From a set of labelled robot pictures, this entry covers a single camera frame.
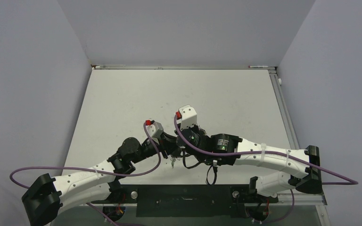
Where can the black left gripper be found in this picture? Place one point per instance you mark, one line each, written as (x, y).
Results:
(166, 142)

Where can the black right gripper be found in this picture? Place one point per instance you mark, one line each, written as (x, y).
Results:
(194, 126)

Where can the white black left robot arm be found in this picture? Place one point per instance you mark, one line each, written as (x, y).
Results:
(48, 196)

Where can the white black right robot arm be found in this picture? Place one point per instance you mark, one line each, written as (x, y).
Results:
(294, 169)

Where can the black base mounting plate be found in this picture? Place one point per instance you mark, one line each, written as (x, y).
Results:
(187, 200)

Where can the red white marker pen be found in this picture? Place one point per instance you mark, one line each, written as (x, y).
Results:
(258, 66)

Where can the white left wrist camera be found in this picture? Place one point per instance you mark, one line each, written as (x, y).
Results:
(154, 129)

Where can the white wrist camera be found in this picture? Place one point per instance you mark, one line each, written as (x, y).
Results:
(188, 117)
(154, 129)

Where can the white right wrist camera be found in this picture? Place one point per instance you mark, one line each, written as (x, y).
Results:
(188, 117)

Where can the aluminium frame rail right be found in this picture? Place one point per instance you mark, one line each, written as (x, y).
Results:
(288, 124)

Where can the aluminium frame rail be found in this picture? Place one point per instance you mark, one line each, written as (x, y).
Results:
(288, 124)
(283, 199)
(172, 67)

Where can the aluminium frame rail back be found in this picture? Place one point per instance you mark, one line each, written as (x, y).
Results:
(172, 67)

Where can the aluminium frame rail front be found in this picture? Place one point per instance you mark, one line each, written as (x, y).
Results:
(283, 199)

